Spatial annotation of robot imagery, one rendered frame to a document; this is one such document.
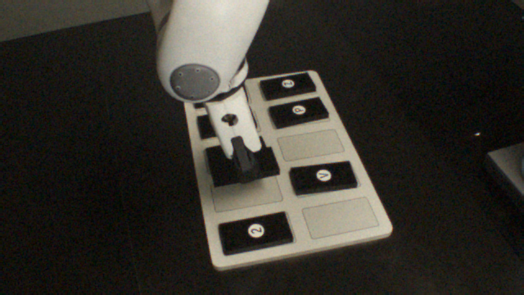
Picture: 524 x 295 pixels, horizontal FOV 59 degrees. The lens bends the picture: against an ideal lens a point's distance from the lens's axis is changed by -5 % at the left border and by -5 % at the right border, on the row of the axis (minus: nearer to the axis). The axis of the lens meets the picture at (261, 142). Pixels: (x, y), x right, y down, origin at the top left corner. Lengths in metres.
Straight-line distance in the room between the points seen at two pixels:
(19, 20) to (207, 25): 2.17
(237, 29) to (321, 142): 0.45
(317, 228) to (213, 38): 0.39
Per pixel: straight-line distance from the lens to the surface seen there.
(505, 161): 0.88
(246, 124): 0.59
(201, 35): 0.43
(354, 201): 0.77
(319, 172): 0.78
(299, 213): 0.74
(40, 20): 2.56
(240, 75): 0.57
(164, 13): 0.50
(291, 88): 0.93
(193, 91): 0.46
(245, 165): 0.61
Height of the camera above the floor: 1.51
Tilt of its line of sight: 45 degrees down
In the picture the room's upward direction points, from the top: straight up
